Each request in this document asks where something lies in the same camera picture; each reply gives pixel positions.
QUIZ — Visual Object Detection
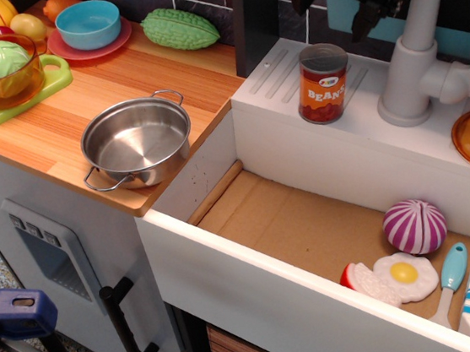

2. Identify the orange beans can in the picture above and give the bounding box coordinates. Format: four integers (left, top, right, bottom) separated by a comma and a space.
299, 43, 348, 124

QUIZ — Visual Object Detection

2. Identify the stainless steel pot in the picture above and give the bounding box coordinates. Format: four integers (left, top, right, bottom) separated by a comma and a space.
81, 89, 192, 192

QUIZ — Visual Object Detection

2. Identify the amber transparent pot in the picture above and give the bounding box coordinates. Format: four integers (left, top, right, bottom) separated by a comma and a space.
0, 34, 45, 109

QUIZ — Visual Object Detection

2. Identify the grey toy faucet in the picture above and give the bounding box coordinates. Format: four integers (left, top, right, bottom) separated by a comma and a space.
377, 0, 470, 127

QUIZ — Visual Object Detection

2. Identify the green bitter melon toy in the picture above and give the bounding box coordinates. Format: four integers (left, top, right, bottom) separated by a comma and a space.
141, 8, 221, 51

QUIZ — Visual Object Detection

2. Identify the cardboard sheet in sink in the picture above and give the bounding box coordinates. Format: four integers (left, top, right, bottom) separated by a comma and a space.
191, 144, 470, 352

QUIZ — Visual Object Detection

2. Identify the purple striped onion toy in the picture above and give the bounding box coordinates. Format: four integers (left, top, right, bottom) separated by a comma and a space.
382, 199, 448, 255

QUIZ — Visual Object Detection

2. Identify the blue plastic bowl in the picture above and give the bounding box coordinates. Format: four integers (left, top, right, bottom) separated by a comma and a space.
55, 0, 122, 51

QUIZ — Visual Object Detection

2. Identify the red white food slice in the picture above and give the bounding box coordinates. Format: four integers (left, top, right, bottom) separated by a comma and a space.
339, 263, 402, 308

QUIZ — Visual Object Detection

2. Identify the pink plastic plate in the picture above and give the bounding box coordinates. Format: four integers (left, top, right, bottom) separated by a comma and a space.
47, 17, 132, 61

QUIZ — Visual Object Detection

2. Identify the orange toy vegetable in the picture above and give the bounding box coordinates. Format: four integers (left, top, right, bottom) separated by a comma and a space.
43, 0, 81, 23

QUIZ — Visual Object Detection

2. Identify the fried egg toy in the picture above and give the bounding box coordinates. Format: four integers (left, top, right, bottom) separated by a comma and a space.
373, 252, 440, 304

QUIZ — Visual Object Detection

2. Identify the yellow potato toy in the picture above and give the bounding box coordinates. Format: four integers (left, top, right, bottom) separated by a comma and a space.
9, 13, 47, 41

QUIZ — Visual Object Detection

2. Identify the white toy sink unit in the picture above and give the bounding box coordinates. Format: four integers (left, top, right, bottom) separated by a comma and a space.
137, 40, 470, 352

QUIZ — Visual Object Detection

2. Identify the wooden counter cabinet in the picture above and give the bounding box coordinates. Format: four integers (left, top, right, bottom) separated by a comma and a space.
0, 25, 242, 352

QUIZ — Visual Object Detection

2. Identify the grey dishwasher panel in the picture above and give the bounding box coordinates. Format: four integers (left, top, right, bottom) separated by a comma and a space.
1, 198, 105, 315

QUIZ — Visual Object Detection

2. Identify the blue clamp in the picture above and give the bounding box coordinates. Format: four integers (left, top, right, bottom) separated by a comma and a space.
0, 288, 58, 340

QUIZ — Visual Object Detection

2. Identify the black vertical post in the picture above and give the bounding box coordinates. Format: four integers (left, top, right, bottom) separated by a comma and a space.
232, 0, 280, 78

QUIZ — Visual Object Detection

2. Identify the blue handled spatula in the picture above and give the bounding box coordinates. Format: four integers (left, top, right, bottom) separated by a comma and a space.
430, 242, 468, 329

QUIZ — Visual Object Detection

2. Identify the black cabinet handle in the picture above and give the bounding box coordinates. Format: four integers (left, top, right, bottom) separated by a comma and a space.
99, 277, 159, 352

